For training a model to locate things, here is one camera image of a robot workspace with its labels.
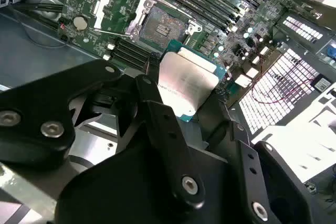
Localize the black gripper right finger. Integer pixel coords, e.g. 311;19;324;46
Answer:
199;95;316;224

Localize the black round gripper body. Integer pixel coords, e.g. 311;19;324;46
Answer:
55;82;253;224

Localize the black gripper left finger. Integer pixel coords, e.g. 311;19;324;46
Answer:
0;53;205;210

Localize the metal socket cover frame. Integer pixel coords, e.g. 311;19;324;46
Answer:
93;0;150;38

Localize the silver topped CPU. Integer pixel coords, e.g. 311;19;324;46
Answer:
156;39;228;123

